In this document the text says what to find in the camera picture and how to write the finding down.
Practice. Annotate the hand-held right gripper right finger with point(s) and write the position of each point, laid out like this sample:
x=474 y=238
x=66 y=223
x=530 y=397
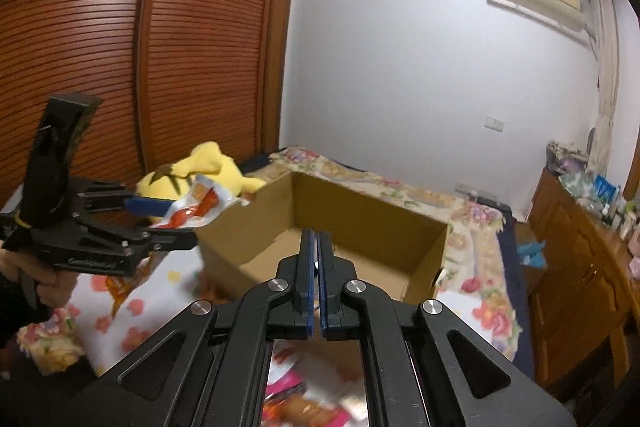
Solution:
x=324 y=287

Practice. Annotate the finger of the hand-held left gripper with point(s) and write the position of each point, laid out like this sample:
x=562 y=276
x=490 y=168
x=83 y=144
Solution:
x=145 y=205
x=175 y=241

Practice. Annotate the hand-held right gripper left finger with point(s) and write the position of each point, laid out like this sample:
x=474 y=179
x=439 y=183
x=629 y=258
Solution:
x=310 y=287

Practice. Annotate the white orange snack packet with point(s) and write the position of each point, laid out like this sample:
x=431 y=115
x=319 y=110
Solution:
x=197 y=202

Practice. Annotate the cardboard box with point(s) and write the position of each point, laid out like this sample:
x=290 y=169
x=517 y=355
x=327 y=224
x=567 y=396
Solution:
x=350 y=217

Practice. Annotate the pink snack packet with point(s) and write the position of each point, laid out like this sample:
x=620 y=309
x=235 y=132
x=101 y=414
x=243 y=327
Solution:
x=300 y=407

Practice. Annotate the person's left hand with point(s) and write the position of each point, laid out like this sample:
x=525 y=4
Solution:
x=55 y=289

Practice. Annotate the yellow plush toy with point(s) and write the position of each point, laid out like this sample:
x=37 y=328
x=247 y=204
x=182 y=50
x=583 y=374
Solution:
x=200 y=167

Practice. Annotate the orange gold snack packet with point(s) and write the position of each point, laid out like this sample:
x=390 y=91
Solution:
x=117 y=294

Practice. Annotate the wooden louvered wardrobe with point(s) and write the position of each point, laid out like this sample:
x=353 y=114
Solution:
x=100 y=32

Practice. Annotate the wooden door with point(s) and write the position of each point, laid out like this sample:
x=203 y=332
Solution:
x=282 y=57

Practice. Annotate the blue cloth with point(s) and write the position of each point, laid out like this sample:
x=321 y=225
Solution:
x=532 y=254

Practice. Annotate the wooden cabinet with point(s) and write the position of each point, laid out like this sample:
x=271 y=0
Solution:
x=575 y=267

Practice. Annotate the green white packet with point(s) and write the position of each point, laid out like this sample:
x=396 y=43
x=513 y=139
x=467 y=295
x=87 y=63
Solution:
x=577 y=189

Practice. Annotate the stack of printed boxes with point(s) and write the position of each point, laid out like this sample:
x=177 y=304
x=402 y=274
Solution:
x=567 y=157

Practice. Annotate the blue white packet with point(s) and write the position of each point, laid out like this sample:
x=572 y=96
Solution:
x=606 y=191

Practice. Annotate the group of small bottles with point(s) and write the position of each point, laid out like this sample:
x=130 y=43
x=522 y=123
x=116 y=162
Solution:
x=622 y=217

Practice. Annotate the pink container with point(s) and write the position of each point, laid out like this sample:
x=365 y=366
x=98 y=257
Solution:
x=636 y=257

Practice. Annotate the cream curtain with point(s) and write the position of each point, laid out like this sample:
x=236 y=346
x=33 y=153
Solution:
x=607 y=82

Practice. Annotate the white wall switch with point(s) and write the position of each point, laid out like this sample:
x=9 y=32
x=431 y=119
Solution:
x=494 y=124

